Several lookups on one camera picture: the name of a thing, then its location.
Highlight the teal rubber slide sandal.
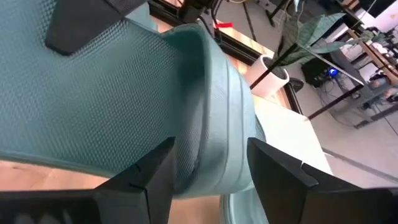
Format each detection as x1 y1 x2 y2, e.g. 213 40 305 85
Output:
0 0 269 224

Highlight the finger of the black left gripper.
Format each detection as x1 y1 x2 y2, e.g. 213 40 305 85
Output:
45 0 147 57

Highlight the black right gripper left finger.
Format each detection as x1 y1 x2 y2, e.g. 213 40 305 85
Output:
95 136 177 224

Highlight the person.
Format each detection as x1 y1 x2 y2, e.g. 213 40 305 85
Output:
369 73 398 104

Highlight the white plant pot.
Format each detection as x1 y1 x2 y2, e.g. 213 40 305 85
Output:
245 54 290 99

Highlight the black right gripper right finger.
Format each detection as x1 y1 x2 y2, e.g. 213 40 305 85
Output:
246 137 362 224

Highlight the black computer with blue light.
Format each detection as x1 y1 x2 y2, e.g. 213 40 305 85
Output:
301 57 340 88

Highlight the green leafy plant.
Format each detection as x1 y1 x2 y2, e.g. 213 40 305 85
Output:
249 0 379 90

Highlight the grey metal desk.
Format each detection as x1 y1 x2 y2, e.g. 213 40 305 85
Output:
298 43 398 129

